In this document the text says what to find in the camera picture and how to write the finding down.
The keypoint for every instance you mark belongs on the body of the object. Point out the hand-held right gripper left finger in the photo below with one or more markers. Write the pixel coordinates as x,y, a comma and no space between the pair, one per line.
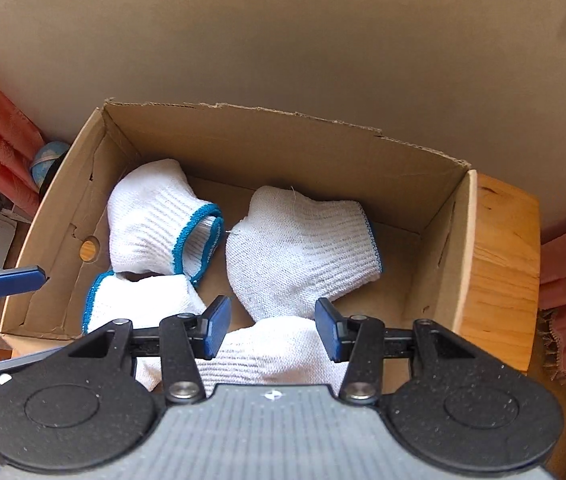
217,327

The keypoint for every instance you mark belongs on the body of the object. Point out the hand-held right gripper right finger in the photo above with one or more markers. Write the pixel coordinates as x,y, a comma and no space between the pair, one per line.
329,330

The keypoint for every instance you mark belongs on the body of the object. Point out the white knit glove blue cuff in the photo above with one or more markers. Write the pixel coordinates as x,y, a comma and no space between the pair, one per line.
133,300
153,220
273,355
288,260

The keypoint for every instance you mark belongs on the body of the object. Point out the brown cardboard box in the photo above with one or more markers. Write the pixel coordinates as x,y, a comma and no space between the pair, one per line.
288,150

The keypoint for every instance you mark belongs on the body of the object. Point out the blue globe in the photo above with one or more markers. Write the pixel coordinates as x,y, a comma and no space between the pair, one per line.
48,157

